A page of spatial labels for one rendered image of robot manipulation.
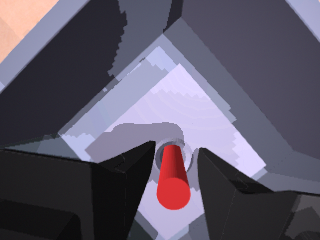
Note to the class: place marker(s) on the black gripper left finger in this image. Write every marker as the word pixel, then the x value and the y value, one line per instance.
pixel 105 195

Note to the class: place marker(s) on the red peg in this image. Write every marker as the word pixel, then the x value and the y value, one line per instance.
pixel 173 191

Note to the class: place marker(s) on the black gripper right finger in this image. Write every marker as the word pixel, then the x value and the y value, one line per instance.
pixel 237 207

